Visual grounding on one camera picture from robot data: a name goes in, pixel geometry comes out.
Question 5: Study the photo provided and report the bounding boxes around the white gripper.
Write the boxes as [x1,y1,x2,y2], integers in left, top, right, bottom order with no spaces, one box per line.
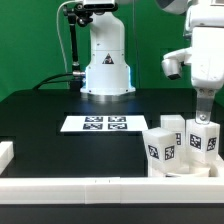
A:
[162,4,224,125]

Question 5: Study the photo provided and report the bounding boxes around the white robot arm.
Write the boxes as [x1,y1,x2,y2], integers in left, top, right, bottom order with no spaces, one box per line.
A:
[83,0,224,124]

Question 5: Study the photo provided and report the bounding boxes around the white U-shaped fence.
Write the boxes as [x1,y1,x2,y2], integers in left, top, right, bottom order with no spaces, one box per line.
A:
[0,141,224,205]

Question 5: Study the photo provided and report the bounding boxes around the white fiducial marker sheet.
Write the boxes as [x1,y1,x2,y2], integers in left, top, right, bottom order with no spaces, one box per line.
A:
[61,115,148,132]

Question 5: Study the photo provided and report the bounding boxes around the white camera on mount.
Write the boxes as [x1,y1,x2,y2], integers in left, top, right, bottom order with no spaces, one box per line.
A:
[83,0,116,10]

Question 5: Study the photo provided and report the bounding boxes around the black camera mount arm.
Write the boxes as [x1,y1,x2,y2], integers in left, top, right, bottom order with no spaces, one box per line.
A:
[63,3,93,92]

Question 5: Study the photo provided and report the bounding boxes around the black cables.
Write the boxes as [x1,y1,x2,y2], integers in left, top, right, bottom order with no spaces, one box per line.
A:
[32,72,75,90]

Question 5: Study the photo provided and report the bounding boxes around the white cable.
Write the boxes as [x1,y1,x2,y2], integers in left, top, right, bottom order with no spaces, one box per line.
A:
[55,0,78,74]

